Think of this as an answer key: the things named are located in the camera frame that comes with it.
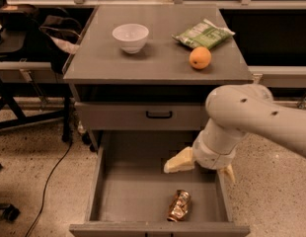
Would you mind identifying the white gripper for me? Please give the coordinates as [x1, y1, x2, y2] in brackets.
[164, 130, 237, 183]

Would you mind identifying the crushed orange soda can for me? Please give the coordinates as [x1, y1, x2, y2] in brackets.
[167, 190, 191, 222]

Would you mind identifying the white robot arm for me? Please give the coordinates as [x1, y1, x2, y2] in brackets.
[164, 84, 306, 180]

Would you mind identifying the open grey middle drawer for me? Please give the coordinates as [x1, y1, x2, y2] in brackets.
[69, 131, 250, 237]

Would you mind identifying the grey drawer cabinet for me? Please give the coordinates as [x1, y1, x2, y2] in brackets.
[64, 4, 251, 146]

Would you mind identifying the closed grey top drawer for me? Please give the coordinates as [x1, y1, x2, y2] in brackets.
[75, 102, 208, 130]

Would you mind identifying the orange fruit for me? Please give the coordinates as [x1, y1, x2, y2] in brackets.
[189, 46, 212, 69]

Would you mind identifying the green chip bag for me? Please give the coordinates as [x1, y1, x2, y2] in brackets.
[174, 19, 235, 49]

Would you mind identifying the white ceramic bowl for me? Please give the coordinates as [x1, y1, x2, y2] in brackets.
[112, 24, 149, 54]

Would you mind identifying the black chair caster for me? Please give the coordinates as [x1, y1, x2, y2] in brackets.
[0, 203, 20, 222]

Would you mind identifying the grey side table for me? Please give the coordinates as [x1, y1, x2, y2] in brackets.
[0, 61, 63, 84]

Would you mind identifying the black office chair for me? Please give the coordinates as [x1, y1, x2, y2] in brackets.
[0, 4, 70, 141]

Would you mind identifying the black drawer handle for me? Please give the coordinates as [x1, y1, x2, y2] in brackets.
[145, 111, 173, 119]

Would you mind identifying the black floor cable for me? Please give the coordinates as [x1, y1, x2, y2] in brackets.
[24, 141, 74, 237]

